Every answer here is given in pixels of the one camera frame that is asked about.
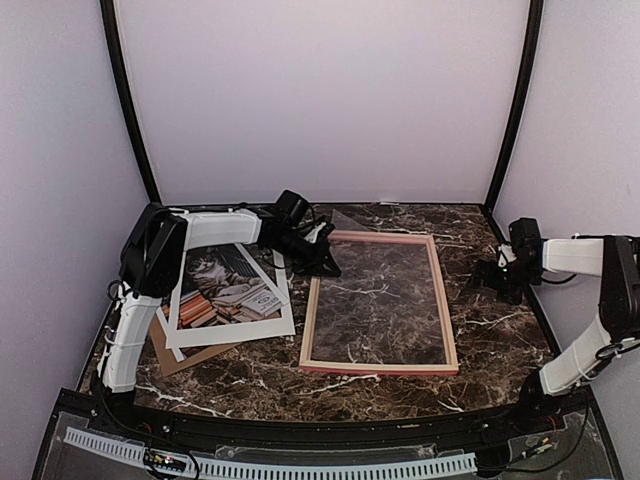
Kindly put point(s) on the black left corner post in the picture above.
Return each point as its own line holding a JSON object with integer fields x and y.
{"x": 123, "y": 88}

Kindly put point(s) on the black front table rail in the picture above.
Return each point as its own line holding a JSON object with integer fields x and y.
{"x": 483, "y": 428}

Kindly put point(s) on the black corner post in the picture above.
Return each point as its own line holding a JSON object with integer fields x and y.
{"x": 123, "y": 88}
{"x": 523, "y": 79}

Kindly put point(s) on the cat and books photo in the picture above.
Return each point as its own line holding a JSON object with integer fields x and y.
{"x": 225, "y": 290}

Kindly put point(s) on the brown cardboard backing board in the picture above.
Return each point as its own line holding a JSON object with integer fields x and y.
{"x": 175, "y": 360}

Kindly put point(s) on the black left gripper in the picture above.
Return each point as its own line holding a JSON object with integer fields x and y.
{"x": 315, "y": 265}

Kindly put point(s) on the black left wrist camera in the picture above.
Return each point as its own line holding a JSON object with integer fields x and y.
{"x": 291, "y": 208}

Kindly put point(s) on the white photo mat board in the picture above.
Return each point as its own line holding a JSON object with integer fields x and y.
{"x": 235, "y": 335}

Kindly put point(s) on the white slotted cable duct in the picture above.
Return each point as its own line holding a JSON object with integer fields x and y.
{"x": 170, "y": 464}

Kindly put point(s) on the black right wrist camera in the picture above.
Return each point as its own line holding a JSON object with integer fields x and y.
{"x": 524, "y": 231}

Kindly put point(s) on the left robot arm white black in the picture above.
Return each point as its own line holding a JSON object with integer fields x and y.
{"x": 152, "y": 266}

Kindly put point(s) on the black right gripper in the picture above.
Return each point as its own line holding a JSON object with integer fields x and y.
{"x": 512, "y": 297}

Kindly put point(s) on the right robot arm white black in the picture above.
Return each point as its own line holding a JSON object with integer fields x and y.
{"x": 525, "y": 367}

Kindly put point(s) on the black right corner post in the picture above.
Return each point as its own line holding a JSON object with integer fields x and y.
{"x": 523, "y": 79}

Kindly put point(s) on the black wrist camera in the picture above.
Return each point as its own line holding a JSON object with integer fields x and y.
{"x": 524, "y": 231}
{"x": 291, "y": 208}

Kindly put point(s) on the pink wooden picture frame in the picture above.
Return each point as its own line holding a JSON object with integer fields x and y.
{"x": 307, "y": 320}

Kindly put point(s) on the clear acrylic sheet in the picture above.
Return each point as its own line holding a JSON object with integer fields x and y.
{"x": 385, "y": 305}

